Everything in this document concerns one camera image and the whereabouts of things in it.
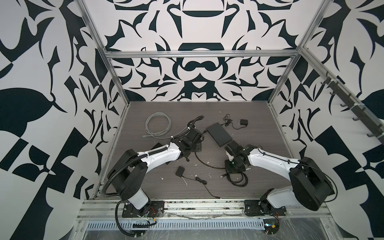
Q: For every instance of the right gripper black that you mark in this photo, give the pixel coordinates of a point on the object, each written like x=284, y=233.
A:
x=229, y=170

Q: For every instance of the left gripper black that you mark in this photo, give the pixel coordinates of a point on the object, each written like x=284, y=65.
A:
x=199, y=149

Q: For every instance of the black network switch box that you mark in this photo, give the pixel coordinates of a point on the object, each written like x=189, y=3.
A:
x=219, y=134

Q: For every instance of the black wall power adapter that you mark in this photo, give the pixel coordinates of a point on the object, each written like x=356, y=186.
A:
x=242, y=123

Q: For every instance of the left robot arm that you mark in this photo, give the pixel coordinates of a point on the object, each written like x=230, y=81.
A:
x=126, y=177

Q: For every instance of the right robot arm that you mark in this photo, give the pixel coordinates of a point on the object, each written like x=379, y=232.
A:
x=309, y=186

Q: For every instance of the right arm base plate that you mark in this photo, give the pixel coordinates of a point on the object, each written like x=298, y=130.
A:
x=255, y=208

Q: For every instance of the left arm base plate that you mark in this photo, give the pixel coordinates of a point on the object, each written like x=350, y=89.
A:
x=151, y=210

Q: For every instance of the white slotted cable duct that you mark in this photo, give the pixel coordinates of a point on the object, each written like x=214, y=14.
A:
x=181, y=224

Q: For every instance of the aluminium frame crossbar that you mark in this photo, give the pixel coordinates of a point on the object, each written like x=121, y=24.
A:
x=201, y=54

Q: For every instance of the front aluminium rail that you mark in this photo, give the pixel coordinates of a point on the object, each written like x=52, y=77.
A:
x=192, y=209

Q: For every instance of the wall hook rack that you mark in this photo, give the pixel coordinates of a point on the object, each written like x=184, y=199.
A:
x=351, y=102

